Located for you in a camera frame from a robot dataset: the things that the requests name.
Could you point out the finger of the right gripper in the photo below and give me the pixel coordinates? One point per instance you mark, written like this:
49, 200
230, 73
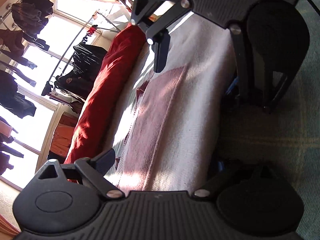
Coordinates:
243, 79
159, 35

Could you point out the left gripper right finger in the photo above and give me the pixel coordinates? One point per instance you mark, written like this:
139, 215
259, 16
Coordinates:
212, 186

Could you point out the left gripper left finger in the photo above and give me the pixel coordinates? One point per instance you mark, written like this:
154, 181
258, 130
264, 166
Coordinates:
92, 172

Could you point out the pink and white sweater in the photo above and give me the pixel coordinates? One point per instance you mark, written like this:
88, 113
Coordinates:
166, 124

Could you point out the metal clothes rack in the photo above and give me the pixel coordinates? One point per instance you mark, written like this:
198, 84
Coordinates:
48, 87

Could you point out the red duvet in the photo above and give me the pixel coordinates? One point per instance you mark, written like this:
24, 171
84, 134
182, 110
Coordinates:
98, 110

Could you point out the orange hanging cloth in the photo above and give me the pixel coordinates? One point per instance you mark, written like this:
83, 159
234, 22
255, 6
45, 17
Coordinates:
62, 137

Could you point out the green plaid bed blanket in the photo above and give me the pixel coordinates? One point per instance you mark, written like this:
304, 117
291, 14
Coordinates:
289, 136

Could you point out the black hanging jacket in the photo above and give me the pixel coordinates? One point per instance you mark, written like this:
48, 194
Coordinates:
87, 60

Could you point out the black jacket with patch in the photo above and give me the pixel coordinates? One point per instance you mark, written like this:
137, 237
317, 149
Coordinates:
74, 84

